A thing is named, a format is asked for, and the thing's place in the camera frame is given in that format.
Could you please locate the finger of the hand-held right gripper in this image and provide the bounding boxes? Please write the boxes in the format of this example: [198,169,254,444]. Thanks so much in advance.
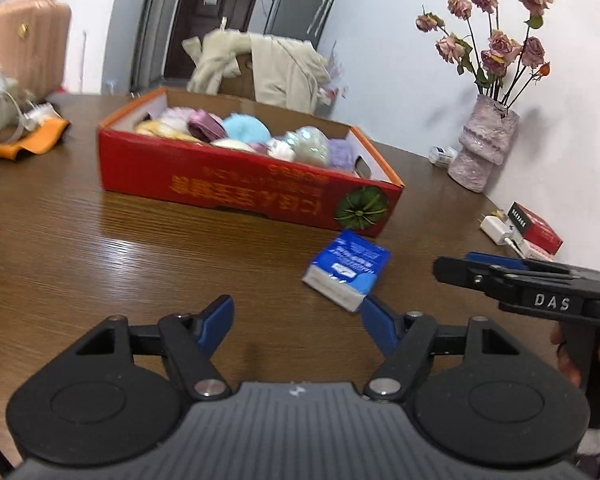
[432,256,506,295]
[466,252,557,275]

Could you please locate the white usb cable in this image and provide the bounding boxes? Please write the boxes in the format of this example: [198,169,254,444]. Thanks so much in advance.
[0,92,56,162]

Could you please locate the cream plush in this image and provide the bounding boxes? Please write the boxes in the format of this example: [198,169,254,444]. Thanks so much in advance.
[211,138,257,153]

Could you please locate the red cigarette box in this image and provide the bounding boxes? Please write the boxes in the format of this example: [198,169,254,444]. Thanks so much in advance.
[507,202,564,255]

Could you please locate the grey cabinet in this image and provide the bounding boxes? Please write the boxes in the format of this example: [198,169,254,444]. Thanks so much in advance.
[264,0,347,57]

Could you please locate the clear plastic bag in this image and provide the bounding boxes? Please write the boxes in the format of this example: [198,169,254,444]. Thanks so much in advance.
[0,76,33,142]

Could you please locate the pink plastic bag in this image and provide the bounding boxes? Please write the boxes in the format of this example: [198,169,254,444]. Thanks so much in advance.
[317,47,349,118]

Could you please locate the brown cardboard box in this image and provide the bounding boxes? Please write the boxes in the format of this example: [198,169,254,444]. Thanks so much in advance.
[219,54,257,102]

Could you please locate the white umbrella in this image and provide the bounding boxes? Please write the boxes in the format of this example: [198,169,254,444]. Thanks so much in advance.
[307,0,341,39]

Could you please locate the white charger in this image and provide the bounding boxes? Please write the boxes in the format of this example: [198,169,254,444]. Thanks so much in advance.
[480,215,527,257]

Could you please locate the purple towel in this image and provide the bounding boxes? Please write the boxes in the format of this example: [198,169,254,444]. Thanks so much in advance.
[327,138,357,173]

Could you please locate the pearly white plush ball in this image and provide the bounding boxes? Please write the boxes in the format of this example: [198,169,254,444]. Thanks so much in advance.
[285,126,331,167]

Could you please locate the pink textured vase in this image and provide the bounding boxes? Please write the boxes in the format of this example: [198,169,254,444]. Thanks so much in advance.
[447,94,521,193]

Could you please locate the beige jacket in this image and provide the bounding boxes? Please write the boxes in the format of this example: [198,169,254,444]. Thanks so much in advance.
[182,29,331,113]

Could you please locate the blue tissue pack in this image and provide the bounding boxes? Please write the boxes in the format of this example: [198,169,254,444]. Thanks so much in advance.
[302,229,392,314]

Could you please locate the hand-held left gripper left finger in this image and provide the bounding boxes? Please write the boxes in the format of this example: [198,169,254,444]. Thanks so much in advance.
[74,295,236,402]

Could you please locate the small white plush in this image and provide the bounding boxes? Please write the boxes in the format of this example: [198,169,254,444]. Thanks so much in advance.
[266,140,297,163]

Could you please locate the dried pink roses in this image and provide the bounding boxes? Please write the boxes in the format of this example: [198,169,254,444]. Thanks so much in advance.
[415,0,558,111]

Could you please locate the yellow plush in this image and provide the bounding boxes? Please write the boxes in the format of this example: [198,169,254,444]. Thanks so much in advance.
[134,120,201,143]

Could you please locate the red cardboard box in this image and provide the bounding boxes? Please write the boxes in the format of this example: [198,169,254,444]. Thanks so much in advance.
[96,86,406,239]

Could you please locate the white carton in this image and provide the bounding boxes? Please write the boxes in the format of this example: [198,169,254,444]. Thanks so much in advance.
[521,241,557,262]

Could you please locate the pink satin plush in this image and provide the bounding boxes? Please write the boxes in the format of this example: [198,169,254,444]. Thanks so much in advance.
[187,110,228,142]

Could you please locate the dark wooden door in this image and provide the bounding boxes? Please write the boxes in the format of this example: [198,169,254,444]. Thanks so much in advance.
[162,0,269,82]

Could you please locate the small white labelled bottle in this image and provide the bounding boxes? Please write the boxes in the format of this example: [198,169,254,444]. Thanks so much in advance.
[428,146,459,165]

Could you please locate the blue fluffy plush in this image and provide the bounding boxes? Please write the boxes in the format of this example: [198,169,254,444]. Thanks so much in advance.
[222,114,272,145]

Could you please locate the person's right hand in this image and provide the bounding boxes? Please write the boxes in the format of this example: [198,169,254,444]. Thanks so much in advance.
[550,322,600,387]

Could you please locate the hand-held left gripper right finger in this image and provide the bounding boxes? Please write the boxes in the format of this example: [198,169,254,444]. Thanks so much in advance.
[361,294,525,404]

